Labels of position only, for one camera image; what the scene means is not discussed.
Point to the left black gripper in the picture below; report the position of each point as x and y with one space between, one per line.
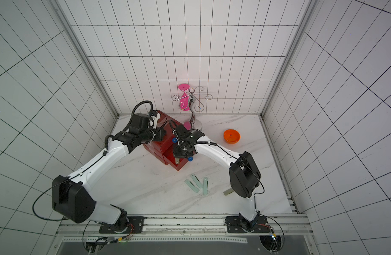
160 136

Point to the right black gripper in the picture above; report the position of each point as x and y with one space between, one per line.
179 151

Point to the red drawer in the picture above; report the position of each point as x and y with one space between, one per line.
176 163

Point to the olive fruit knife bottom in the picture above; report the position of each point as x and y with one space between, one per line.
228 191

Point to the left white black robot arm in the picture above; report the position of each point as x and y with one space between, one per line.
71 194

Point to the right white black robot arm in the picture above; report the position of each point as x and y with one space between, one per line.
242 169

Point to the mint fruit knife right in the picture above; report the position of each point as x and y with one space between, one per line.
205 186

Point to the mint fruit knife left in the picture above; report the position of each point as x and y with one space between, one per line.
192 186

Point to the pink plastic goblet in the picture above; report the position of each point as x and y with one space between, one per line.
184 99

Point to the orange plastic bowl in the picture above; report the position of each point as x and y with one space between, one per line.
231 136

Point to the silver wire cup rack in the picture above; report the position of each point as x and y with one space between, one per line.
195 105

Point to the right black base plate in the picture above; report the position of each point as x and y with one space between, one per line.
246 224

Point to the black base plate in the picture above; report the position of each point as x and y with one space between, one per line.
127 225
246 224

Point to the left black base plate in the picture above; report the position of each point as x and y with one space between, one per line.
127 225

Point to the aluminium mounting rail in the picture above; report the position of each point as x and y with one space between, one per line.
282 225

